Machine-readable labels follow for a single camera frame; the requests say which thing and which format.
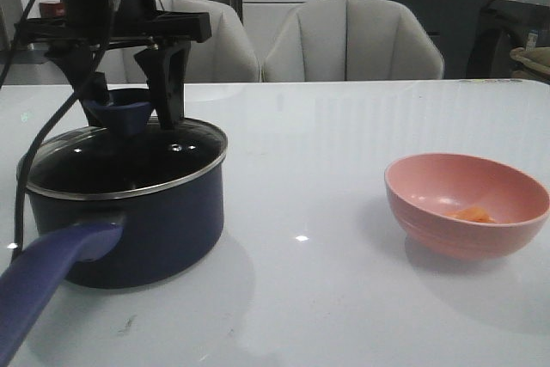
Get right beige upholstered chair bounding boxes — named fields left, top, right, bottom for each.
left=262, top=0, right=444, bottom=83

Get pink bowl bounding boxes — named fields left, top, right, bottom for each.
left=384, top=153, right=549, bottom=260

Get orange ham pieces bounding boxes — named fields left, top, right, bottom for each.
left=444, top=205, right=496, bottom=223

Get beige cushion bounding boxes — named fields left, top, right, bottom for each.
left=510, top=46, right=550, bottom=84

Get left beige upholstered chair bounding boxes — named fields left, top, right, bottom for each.
left=98, top=0, right=261, bottom=84

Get glass lid with blue knob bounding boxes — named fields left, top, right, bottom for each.
left=27, top=88, right=228, bottom=200

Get dark blue saucepan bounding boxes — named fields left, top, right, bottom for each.
left=1, top=163, right=223, bottom=364

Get dark glossy side table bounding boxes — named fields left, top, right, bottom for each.
left=466, top=0, right=549, bottom=78

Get beige upholstered chair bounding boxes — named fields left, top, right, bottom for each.
left=262, top=0, right=444, bottom=83
left=98, top=0, right=261, bottom=84

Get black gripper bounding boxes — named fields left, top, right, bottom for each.
left=15, top=10, right=211, bottom=130

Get red trash bin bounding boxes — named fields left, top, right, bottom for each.
left=39, top=1, right=65, bottom=18

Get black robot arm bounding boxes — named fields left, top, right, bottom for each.
left=15, top=0, right=211, bottom=136

